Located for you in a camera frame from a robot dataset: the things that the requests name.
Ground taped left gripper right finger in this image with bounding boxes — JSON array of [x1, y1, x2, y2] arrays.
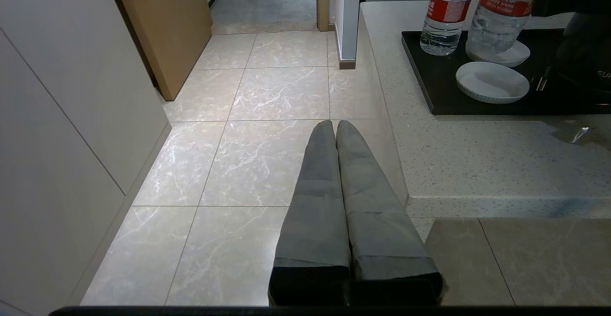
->
[[336, 120, 444, 305]]

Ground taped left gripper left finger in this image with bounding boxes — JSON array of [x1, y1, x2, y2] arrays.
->
[[268, 120, 352, 305]]

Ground clear red-capped water bottle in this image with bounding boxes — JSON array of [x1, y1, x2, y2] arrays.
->
[[465, 0, 540, 63], [419, 0, 479, 57]]

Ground black electric kettle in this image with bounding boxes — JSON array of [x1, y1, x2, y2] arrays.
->
[[554, 13, 611, 93]]

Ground white ribbed saucer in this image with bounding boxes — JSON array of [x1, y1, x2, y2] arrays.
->
[[455, 61, 530, 105], [465, 39, 531, 68]]

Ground black rectangular serving tray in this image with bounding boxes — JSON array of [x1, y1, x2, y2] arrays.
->
[[401, 29, 611, 116]]

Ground narrow wooden door panel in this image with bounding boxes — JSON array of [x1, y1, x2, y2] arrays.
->
[[316, 0, 331, 32]]

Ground wooden entrance door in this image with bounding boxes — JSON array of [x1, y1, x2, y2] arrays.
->
[[109, 0, 214, 102]]

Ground beige shoe cabinet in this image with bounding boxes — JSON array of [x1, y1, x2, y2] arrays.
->
[[0, 0, 172, 316]]

